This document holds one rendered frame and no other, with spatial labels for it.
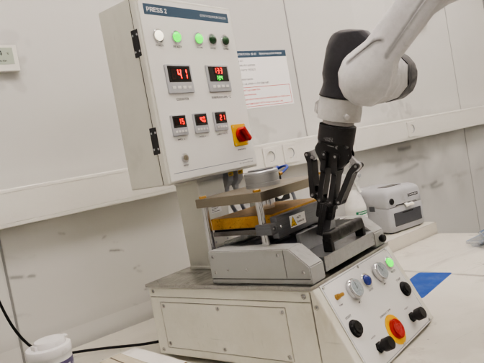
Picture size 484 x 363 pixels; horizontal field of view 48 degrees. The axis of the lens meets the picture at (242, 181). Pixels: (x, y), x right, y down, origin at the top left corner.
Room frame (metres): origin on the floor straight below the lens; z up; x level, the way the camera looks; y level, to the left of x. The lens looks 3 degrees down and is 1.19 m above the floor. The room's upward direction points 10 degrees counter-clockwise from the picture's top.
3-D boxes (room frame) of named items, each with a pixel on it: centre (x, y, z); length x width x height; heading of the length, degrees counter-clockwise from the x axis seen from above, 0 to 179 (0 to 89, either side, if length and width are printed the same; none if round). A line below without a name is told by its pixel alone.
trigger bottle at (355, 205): (2.04, -0.40, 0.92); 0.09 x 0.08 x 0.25; 42
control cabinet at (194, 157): (1.35, 0.09, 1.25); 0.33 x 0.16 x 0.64; 141
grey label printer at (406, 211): (2.14, -0.53, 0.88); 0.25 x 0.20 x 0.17; 33
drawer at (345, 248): (1.21, -0.08, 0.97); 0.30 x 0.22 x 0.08; 51
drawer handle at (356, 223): (1.12, -0.19, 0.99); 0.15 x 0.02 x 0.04; 141
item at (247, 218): (1.24, -0.05, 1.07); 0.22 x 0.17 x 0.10; 141
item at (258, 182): (1.27, -0.03, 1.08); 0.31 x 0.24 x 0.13; 141
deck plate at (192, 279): (1.26, -0.02, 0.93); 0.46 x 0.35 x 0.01; 51
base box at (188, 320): (1.25, -0.06, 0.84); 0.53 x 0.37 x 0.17; 51
